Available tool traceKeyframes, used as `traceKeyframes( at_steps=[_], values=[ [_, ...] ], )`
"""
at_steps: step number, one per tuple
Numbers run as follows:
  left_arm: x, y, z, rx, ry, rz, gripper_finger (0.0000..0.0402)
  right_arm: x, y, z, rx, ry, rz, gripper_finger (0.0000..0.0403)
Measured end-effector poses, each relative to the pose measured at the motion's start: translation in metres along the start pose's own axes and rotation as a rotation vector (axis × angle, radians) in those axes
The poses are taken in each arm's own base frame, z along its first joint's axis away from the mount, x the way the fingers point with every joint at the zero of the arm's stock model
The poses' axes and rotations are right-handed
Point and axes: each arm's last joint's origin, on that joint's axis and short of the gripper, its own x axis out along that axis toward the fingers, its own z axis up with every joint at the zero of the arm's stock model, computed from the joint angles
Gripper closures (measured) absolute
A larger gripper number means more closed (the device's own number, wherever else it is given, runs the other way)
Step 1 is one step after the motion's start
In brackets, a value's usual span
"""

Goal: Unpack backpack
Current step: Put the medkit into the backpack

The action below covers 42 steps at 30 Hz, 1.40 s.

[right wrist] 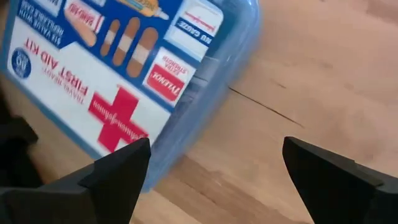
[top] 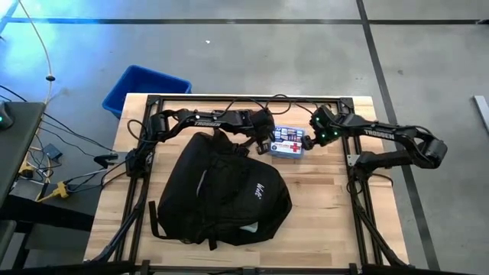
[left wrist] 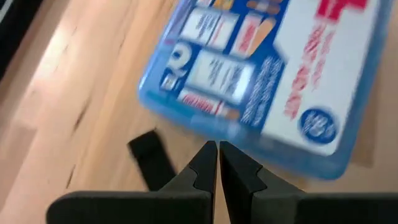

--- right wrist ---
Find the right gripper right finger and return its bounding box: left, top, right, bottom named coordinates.
left=282, top=136, right=398, bottom=224

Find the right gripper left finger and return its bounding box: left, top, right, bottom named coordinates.
left=0, top=138, right=152, bottom=224

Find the blue box with red top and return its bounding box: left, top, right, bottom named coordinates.
left=0, top=0, right=262, bottom=192

